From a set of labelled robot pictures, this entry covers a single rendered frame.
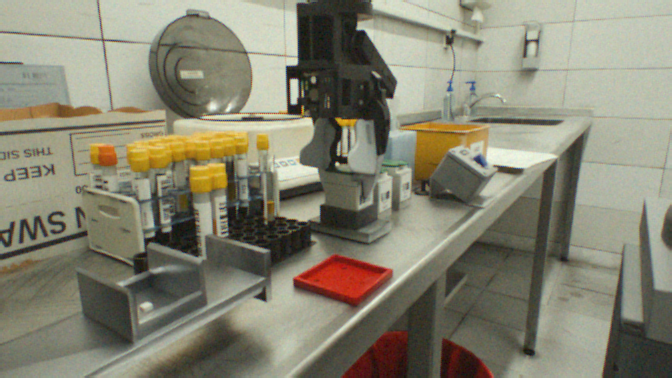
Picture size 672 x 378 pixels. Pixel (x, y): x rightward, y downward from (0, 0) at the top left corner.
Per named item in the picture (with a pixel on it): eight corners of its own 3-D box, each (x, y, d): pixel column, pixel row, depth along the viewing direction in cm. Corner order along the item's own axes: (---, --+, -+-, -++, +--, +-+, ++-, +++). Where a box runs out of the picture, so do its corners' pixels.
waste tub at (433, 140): (462, 187, 76) (466, 131, 73) (396, 178, 83) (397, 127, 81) (486, 175, 86) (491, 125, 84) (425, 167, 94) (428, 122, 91)
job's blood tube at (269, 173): (271, 242, 48) (269, 156, 46) (262, 240, 49) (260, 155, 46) (278, 239, 49) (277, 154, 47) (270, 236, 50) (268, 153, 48)
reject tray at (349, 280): (356, 307, 35) (356, 298, 35) (292, 285, 39) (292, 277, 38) (393, 276, 41) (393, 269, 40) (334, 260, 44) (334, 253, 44)
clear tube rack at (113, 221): (142, 270, 42) (133, 200, 40) (89, 249, 47) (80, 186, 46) (280, 217, 59) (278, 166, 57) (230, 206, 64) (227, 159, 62)
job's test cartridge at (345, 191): (356, 228, 50) (356, 176, 48) (324, 220, 52) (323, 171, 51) (373, 219, 53) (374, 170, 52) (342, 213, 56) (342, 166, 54)
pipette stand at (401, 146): (399, 199, 68) (401, 137, 65) (360, 193, 71) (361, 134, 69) (421, 187, 76) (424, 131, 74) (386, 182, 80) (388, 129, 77)
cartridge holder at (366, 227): (368, 245, 48) (369, 215, 48) (307, 230, 53) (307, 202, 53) (390, 232, 53) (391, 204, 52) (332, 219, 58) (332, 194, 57)
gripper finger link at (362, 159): (342, 207, 46) (327, 124, 45) (370, 196, 51) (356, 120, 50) (366, 206, 44) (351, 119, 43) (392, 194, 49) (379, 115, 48)
